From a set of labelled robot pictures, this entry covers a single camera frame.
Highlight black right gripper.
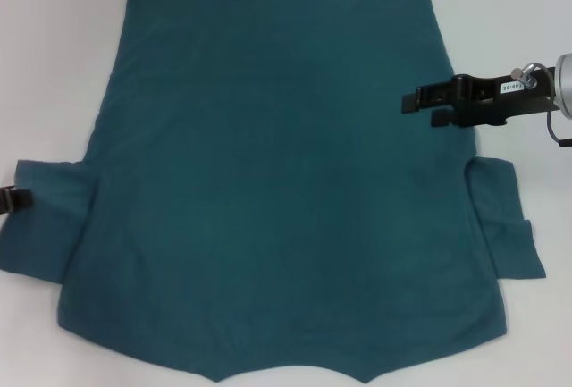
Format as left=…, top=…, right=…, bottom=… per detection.
left=401, top=67, right=559, bottom=129

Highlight teal blue t-shirt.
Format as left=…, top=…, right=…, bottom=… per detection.
left=0, top=0, right=547, bottom=384

